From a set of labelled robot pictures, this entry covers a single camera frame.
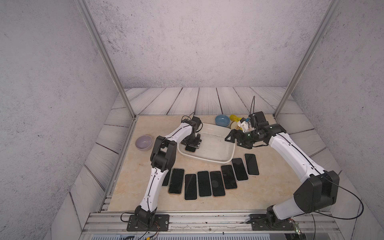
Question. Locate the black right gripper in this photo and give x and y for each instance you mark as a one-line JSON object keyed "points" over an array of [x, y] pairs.
{"points": [[239, 140]]}

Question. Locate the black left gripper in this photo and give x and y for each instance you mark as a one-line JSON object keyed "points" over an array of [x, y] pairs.
{"points": [[197, 143]]}

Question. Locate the white plastic storage box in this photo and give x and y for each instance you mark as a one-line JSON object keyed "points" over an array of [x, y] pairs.
{"points": [[213, 147]]}

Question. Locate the black phone pink case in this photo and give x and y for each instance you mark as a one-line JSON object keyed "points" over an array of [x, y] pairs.
{"points": [[252, 165], [217, 184]]}

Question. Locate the black phone pink edge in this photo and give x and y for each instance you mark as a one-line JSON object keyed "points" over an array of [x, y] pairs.
{"points": [[239, 169]]}

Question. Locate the black phone cream case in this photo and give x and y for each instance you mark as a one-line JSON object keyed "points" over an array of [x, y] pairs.
{"points": [[191, 188]]}

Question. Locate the cracked phone pink case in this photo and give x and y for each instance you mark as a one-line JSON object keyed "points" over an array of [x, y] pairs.
{"points": [[176, 181]]}

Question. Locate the black phone green case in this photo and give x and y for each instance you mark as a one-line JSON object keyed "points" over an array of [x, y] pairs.
{"points": [[204, 184]]}

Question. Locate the black phone lilac case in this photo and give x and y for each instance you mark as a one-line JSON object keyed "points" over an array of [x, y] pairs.
{"points": [[167, 179]]}

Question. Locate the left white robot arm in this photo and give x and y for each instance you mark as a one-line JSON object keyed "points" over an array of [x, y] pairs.
{"points": [[163, 158]]}

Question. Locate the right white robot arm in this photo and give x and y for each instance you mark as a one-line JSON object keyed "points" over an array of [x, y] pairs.
{"points": [[318, 189]]}

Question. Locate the yellow banana toy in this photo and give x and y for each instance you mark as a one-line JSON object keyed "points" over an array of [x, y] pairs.
{"points": [[236, 122]]}

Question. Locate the blue ceramic bowl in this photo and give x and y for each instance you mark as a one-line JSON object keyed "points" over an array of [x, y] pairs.
{"points": [[222, 121]]}

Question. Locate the lilac ceramic bowl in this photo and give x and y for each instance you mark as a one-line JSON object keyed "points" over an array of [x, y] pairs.
{"points": [[144, 143]]}

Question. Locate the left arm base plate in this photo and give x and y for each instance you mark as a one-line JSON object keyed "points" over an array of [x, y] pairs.
{"points": [[155, 223]]}

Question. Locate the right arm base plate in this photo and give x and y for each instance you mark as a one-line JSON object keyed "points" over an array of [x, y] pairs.
{"points": [[267, 222]]}

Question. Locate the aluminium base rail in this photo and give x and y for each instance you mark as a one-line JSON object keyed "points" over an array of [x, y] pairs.
{"points": [[222, 225]]}

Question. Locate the right aluminium frame post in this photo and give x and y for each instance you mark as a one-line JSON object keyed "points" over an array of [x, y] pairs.
{"points": [[320, 32]]}

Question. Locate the aluminium frame post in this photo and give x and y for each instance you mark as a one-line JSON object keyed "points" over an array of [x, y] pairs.
{"points": [[320, 32], [88, 19]]}

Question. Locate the left aluminium frame post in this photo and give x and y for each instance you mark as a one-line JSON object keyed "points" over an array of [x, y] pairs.
{"points": [[88, 19]]}

